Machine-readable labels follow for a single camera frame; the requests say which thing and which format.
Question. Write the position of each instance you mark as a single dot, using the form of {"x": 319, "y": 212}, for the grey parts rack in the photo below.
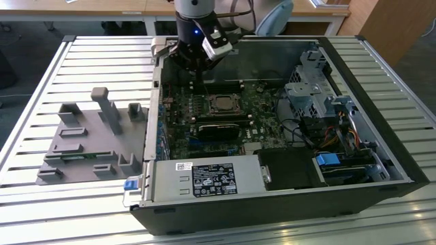
{"x": 88, "y": 139}

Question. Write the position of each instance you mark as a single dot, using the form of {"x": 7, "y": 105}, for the silver finned heat sink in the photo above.
{"x": 252, "y": 148}

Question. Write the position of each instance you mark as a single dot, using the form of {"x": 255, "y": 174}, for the green RAM stick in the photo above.
{"x": 222, "y": 122}
{"x": 90, "y": 155}

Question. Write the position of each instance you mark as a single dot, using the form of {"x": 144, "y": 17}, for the grey disk bay frame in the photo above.
{"x": 360, "y": 127}

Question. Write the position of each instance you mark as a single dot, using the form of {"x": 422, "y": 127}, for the wooden cabinet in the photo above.
{"x": 391, "y": 25}

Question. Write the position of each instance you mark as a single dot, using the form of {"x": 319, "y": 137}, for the CPU socket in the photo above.
{"x": 212, "y": 111}

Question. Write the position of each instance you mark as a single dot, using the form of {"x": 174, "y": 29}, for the silver camera box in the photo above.
{"x": 218, "y": 46}

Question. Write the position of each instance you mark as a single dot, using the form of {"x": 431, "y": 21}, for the black and silver PC case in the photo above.
{"x": 238, "y": 217}

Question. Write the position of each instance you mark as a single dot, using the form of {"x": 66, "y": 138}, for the green motherboard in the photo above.
{"x": 266, "y": 127}

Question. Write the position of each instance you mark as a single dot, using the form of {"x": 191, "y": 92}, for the silver perforated disk bay cage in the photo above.
{"x": 307, "y": 97}

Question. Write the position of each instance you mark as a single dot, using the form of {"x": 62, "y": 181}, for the graphics card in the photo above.
{"x": 218, "y": 134}

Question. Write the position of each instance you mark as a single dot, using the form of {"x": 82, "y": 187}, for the silver CPU green edge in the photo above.
{"x": 226, "y": 102}

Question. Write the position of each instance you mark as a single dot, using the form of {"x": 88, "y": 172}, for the black plastic shroud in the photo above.
{"x": 290, "y": 168}

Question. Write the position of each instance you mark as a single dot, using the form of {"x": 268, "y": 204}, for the wooden desk white frame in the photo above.
{"x": 68, "y": 7}
{"x": 307, "y": 10}

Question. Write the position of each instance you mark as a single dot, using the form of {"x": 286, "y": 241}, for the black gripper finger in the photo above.
{"x": 199, "y": 74}

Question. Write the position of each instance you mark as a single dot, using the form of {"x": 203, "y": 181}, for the blue plastic case latch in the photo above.
{"x": 130, "y": 184}

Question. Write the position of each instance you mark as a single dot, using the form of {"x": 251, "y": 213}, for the RAM slot white clips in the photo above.
{"x": 222, "y": 118}
{"x": 224, "y": 83}

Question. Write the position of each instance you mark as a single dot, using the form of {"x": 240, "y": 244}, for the blue plastic disk carrier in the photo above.
{"x": 327, "y": 159}

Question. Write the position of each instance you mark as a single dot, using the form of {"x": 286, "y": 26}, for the silver power supply with label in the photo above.
{"x": 163, "y": 178}

